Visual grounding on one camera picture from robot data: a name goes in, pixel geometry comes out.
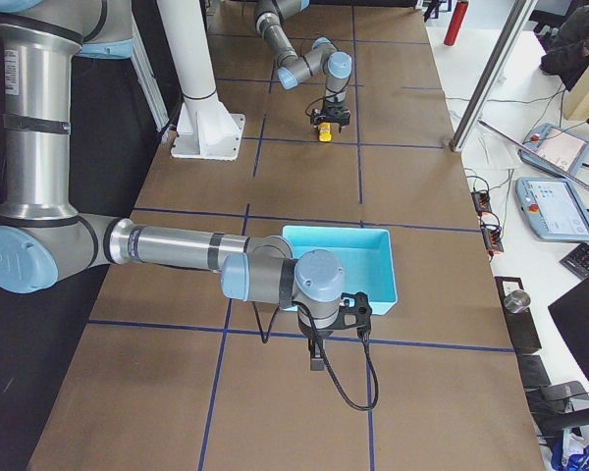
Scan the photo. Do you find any seated person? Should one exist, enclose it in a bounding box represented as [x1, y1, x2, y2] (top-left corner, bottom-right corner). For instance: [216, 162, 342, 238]
[540, 5, 589, 91]

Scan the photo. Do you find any aluminium frame post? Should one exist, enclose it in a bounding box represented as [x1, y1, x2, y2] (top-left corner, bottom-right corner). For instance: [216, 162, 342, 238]
[450, 0, 537, 152]

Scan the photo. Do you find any yellow beetle toy car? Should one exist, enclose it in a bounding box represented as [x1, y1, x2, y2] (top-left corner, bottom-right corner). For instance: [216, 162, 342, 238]
[316, 122, 332, 143]

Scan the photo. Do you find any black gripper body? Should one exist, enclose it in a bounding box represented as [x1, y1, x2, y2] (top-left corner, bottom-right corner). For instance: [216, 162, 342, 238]
[299, 327, 332, 345]
[311, 98, 349, 123]

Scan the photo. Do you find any lower teach pendant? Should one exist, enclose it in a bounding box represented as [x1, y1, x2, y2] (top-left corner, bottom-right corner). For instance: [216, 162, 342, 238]
[514, 178, 589, 242]

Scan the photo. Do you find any red fire extinguisher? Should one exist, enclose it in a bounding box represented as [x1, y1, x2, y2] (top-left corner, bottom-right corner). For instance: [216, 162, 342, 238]
[443, 0, 469, 47]

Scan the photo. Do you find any black camera cable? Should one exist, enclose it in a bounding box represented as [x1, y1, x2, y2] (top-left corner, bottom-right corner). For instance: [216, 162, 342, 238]
[252, 299, 380, 411]

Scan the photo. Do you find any light blue plastic bin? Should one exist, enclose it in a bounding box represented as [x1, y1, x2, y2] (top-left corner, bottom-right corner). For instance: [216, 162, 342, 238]
[282, 225, 398, 315]

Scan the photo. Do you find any green handled reacher grabber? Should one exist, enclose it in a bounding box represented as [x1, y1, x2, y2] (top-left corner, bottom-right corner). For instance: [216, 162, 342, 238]
[477, 119, 589, 192]

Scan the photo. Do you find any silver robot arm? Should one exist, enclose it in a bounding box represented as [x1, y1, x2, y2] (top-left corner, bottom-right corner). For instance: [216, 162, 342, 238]
[254, 0, 352, 142]
[0, 1, 352, 365]

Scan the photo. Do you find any upper teach pendant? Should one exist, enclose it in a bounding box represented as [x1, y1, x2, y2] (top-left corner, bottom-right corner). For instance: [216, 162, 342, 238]
[523, 123, 589, 176]

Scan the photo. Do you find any small metal cup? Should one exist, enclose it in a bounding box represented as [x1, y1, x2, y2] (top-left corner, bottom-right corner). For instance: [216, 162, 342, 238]
[503, 289, 531, 314]

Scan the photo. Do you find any teach pendant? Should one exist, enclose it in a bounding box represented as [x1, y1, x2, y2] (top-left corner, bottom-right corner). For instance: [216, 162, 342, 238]
[523, 123, 589, 176]
[514, 178, 589, 242]

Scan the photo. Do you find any orange black connector block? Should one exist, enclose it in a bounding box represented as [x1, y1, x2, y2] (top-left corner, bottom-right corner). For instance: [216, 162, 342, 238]
[471, 189, 492, 215]

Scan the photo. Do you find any white pedestal column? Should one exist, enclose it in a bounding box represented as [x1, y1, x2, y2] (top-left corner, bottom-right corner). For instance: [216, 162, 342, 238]
[157, 0, 245, 161]

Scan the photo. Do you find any black numeric keypad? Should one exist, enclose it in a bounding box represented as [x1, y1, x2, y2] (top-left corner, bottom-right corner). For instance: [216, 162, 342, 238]
[560, 243, 589, 280]

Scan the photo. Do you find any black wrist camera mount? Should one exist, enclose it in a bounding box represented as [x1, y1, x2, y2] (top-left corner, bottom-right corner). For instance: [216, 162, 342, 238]
[329, 291, 372, 336]

